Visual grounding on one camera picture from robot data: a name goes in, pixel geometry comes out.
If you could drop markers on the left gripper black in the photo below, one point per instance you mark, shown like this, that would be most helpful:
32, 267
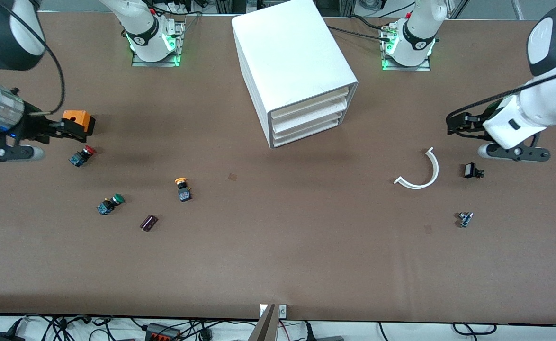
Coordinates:
473, 122

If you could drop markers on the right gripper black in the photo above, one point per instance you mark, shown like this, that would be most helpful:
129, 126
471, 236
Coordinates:
33, 127

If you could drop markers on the yellow push button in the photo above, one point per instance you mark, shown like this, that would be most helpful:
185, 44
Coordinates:
183, 192

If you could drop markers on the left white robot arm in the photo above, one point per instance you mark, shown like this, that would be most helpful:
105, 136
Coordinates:
533, 113

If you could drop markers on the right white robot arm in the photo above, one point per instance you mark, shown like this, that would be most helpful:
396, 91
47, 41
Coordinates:
3, 33

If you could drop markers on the red push button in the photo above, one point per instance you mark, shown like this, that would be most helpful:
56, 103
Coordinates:
87, 150

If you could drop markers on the green push button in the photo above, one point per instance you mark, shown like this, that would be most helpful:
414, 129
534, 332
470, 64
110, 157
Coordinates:
118, 199

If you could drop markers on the white drawer cabinet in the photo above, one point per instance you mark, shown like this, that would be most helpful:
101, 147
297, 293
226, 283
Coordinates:
287, 47

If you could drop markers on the orange box with hole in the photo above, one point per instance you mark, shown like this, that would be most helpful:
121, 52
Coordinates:
76, 116

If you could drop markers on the small black connector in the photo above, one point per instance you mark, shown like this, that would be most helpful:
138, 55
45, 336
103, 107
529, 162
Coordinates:
470, 170

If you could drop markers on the white curved plastic strip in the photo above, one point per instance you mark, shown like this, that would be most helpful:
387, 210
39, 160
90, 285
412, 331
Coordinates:
435, 170

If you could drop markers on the small blue grey component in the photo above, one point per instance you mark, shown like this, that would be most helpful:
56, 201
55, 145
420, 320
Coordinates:
465, 219

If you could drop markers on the dark purple capacitor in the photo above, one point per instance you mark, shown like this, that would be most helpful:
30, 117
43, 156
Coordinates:
148, 222

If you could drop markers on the black power adapter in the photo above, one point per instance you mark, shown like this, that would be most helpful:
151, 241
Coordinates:
3, 337

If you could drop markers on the black orange power strip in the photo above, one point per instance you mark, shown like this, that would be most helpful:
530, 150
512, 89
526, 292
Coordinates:
162, 331

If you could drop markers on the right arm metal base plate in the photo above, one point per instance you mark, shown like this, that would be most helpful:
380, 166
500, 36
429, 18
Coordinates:
140, 63

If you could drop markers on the white metal bracket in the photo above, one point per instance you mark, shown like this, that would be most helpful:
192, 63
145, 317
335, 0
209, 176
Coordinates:
282, 311

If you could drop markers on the grey camera post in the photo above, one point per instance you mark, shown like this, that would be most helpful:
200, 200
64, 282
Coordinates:
264, 329

